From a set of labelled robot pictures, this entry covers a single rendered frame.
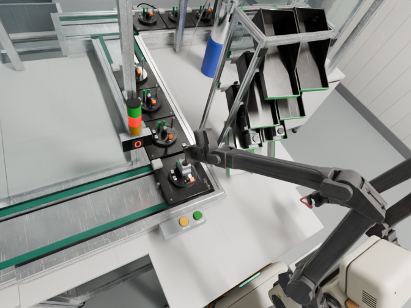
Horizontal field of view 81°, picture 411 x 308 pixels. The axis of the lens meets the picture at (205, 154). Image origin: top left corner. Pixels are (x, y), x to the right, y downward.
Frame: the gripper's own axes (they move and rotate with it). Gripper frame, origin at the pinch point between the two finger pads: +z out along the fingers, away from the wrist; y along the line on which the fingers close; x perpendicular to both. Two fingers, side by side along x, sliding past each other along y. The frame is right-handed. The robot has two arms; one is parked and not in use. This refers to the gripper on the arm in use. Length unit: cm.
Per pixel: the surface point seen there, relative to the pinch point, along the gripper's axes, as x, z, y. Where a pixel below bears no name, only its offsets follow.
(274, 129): -0.7, -9.8, -39.3
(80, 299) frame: 85, 60, 68
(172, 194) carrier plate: 20.2, 10.4, 8.8
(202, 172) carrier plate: 15.9, 13.9, -9.8
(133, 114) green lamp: -19.5, -9.5, 20.7
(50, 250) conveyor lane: 25, 9, 61
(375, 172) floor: 100, 67, -247
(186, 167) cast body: 8.5, 5.6, 0.8
